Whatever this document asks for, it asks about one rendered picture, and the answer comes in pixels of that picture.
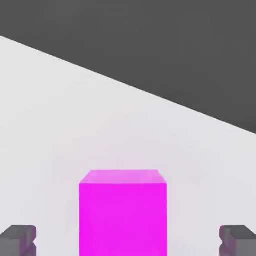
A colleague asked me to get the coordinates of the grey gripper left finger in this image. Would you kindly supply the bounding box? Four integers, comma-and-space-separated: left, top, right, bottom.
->
0, 224, 38, 256

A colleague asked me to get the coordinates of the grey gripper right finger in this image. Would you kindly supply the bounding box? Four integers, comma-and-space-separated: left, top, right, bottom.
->
219, 224, 256, 256

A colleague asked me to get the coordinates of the small magenta cube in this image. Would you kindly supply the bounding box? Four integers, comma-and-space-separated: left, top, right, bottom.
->
78, 169, 168, 256

